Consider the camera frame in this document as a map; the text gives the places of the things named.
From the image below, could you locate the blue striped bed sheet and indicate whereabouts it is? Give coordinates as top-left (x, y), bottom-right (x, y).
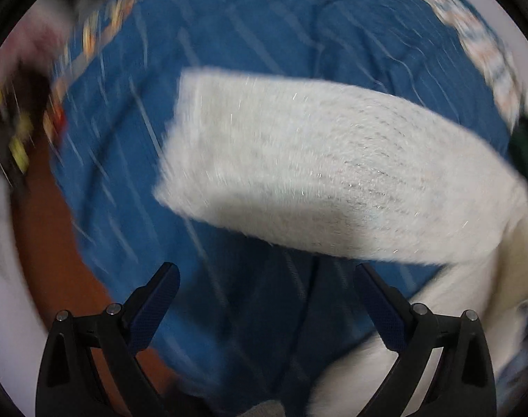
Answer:
top-left (53, 0), bottom-right (510, 416)

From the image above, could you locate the patterned multicolour quilt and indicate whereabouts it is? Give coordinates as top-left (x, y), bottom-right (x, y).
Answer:
top-left (52, 0), bottom-right (528, 129)

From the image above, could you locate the white fuzzy knit sweater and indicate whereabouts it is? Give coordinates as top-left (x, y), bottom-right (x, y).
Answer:
top-left (153, 67), bottom-right (528, 417)

